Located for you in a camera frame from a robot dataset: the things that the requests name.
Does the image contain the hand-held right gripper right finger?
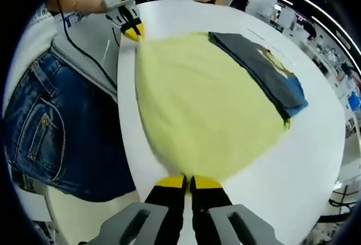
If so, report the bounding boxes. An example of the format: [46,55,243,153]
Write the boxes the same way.
[190,174,279,245]

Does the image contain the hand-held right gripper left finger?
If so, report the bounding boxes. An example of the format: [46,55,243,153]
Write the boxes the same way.
[97,174,188,245]

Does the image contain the yellow grey blue garment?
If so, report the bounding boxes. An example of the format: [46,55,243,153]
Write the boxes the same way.
[134,30,310,183]

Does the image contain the person's white printed t-shirt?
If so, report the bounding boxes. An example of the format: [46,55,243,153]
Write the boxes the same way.
[19,5,74,68]

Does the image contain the person's blue jeans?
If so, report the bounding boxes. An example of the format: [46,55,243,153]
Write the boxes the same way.
[2,50,138,202]

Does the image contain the blue plastic bin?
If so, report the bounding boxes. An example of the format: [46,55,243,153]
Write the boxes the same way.
[348,91,360,107]

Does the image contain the ceiling light strip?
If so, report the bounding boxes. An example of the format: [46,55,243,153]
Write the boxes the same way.
[292,0,360,54]

